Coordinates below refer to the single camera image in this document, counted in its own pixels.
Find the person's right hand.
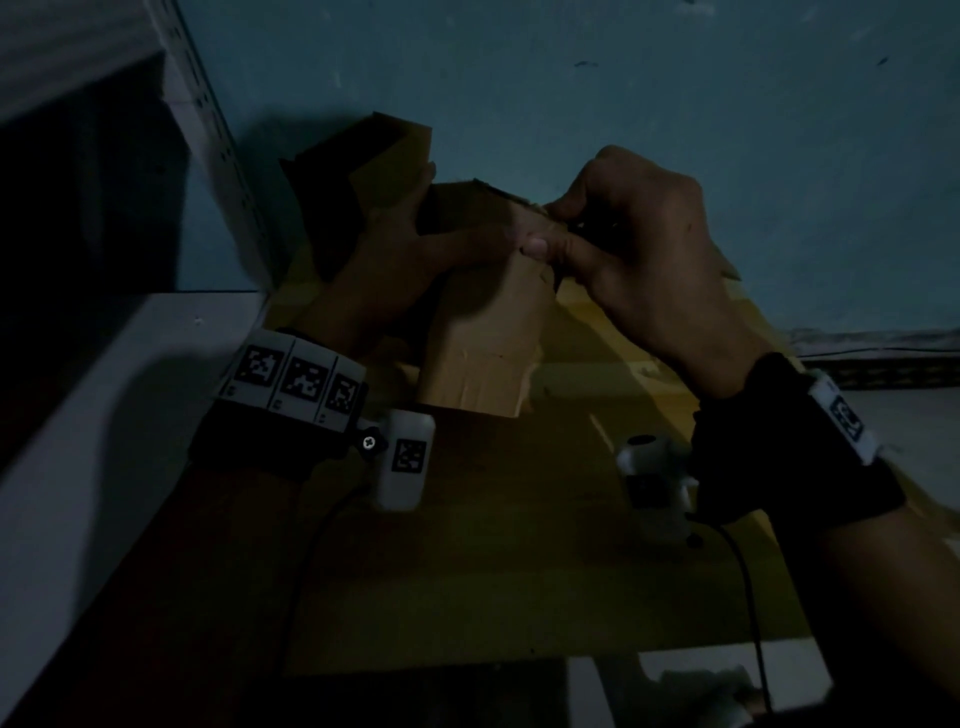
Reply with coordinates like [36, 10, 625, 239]
[542, 143, 779, 404]

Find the person's left hand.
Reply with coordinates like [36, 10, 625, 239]
[298, 160, 554, 363]

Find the person's left forearm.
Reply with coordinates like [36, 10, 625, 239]
[0, 463, 303, 728]

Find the person's right forearm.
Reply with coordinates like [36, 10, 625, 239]
[778, 508, 960, 708]

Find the black left wristband with markers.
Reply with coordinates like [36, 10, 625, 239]
[185, 326, 372, 472]

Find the black patterned strip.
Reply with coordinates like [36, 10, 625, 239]
[785, 327, 960, 393]

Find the white metal shelf rack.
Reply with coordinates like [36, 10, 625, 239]
[0, 0, 280, 728]

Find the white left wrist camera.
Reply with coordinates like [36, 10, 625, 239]
[358, 407, 439, 514]

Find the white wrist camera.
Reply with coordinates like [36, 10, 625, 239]
[358, 407, 439, 514]
[613, 433, 704, 547]

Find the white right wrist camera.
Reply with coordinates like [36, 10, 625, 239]
[613, 433, 704, 547]

